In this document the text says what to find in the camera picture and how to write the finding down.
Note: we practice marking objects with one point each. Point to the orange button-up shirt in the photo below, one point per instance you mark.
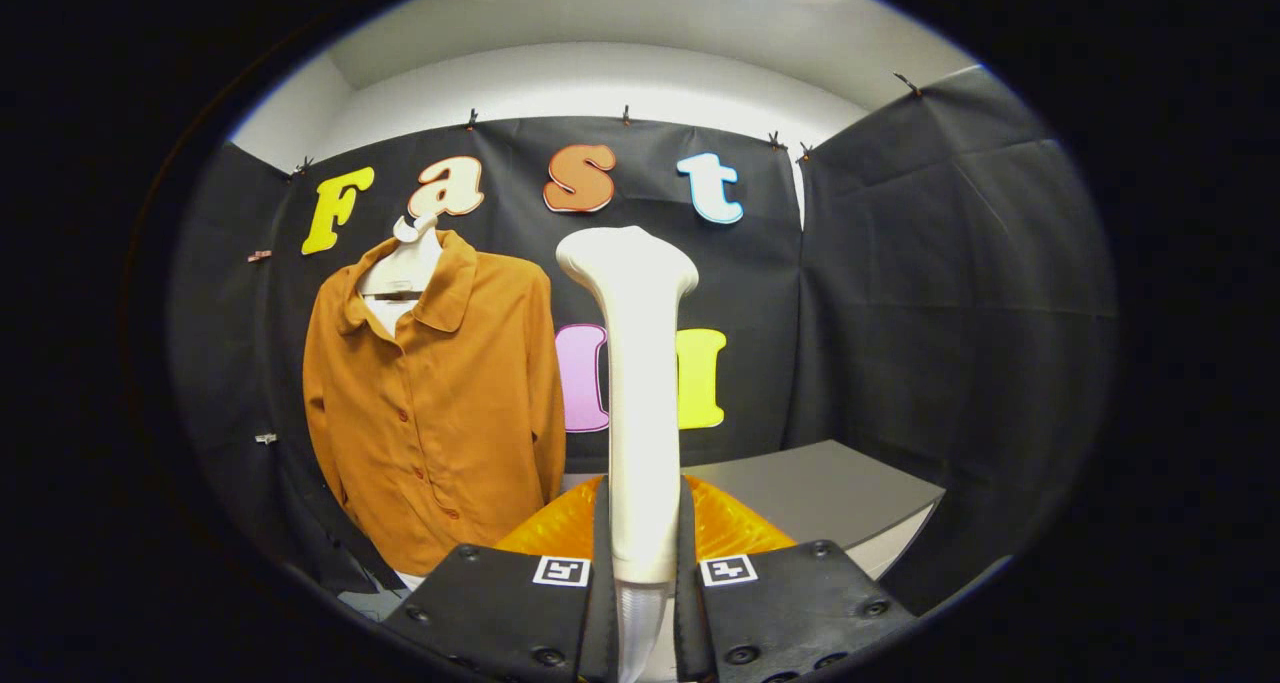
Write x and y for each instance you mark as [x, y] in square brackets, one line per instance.
[440, 413]

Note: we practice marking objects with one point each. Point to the black backdrop cloth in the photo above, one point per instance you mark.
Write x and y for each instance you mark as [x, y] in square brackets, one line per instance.
[900, 313]

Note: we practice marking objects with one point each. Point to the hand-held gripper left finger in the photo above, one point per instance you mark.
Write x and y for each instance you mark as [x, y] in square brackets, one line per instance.
[604, 613]

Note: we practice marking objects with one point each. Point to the white mannequin torso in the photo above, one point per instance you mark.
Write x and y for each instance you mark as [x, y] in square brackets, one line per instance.
[410, 268]

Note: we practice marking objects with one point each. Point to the white garment steamer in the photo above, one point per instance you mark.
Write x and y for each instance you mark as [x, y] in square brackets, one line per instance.
[640, 383]

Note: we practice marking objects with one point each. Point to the row of black clips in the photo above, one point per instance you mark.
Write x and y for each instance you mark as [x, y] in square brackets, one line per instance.
[626, 116]

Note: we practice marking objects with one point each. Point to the grey cabinet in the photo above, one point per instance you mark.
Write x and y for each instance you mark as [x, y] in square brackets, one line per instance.
[820, 493]

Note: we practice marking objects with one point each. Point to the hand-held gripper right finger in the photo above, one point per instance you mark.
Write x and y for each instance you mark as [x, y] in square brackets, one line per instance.
[686, 613]

